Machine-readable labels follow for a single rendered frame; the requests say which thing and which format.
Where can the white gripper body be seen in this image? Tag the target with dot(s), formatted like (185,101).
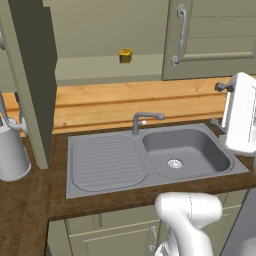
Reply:
(240,113)

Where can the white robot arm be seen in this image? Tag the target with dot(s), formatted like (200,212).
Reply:
(186,216)

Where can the olive closed cabinet door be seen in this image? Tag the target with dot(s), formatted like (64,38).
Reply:
(216,36)

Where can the olive narrow base cabinet door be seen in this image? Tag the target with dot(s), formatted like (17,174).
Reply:
(230,213)

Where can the olive open cabinet door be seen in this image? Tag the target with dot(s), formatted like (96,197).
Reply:
(31,76)

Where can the grey faucet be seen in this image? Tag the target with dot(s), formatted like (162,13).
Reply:
(136,121)

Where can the grey sink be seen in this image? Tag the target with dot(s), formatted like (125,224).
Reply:
(110,163)

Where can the white kettle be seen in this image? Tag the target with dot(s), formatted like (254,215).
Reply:
(11,153)

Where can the olive open wall cabinet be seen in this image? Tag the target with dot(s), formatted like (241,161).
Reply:
(106,36)

